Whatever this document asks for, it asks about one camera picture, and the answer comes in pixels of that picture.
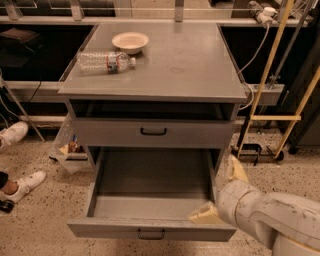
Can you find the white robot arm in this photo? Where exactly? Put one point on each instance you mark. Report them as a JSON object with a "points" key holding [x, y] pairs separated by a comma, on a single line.
{"points": [[287, 224]]}

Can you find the black wheeled cart base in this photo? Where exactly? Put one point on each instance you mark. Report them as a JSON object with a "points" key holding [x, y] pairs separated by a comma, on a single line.
{"points": [[256, 153]]}

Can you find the black caster wheel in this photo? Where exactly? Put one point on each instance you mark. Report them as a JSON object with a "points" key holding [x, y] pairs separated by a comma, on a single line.
{"points": [[6, 205]]}

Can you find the yellow ladder frame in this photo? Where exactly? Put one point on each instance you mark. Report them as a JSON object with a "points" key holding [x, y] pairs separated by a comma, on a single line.
{"points": [[287, 6]]}

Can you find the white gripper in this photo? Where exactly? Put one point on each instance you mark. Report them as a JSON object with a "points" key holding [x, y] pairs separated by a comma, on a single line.
{"points": [[227, 204]]}

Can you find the white sneaker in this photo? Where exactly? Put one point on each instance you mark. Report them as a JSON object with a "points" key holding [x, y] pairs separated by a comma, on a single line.
{"points": [[13, 134], [16, 190]]}

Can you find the grey drawer cabinet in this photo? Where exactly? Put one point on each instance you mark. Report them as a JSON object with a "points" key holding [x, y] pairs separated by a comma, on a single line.
{"points": [[184, 73]]}

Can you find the grey drawer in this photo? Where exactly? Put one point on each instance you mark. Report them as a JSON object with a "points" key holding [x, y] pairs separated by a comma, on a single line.
{"points": [[149, 194], [153, 133]]}

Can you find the white sneaker near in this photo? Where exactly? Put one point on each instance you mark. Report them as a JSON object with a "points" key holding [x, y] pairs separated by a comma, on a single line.
{"points": [[16, 190]]}

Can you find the grey top drawer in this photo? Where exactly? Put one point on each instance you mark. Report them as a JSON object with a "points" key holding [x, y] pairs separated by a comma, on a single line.
{"points": [[153, 133]]}

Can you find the white sneaker far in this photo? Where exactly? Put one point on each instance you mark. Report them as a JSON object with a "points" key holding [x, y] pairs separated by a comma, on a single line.
{"points": [[13, 134]]}

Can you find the white bowl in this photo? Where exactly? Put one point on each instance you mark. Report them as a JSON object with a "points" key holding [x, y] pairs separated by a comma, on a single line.
{"points": [[130, 42]]}

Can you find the clear plastic water bottle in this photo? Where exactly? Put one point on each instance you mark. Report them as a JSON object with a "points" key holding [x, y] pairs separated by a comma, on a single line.
{"points": [[106, 61]]}

